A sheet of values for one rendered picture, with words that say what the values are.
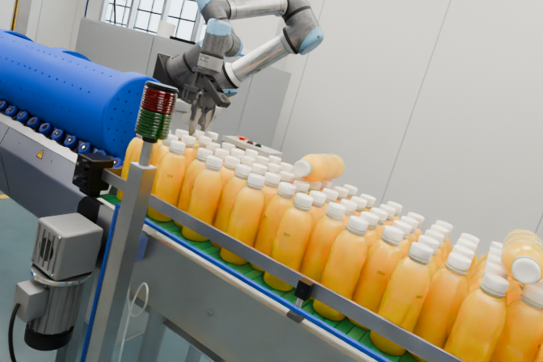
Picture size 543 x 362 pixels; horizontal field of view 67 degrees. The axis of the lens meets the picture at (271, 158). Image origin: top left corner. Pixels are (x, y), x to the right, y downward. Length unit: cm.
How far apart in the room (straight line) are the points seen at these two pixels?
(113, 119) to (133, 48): 256
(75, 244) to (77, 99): 49
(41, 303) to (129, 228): 38
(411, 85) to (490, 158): 88
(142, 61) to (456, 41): 262
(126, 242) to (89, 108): 59
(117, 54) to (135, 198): 323
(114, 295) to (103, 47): 343
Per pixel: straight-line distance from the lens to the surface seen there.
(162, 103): 78
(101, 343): 99
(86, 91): 138
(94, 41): 431
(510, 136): 364
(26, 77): 165
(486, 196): 366
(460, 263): 84
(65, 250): 108
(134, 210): 84
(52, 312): 119
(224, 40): 131
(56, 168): 150
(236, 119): 297
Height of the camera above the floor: 132
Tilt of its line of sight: 10 degrees down
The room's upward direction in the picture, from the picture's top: 16 degrees clockwise
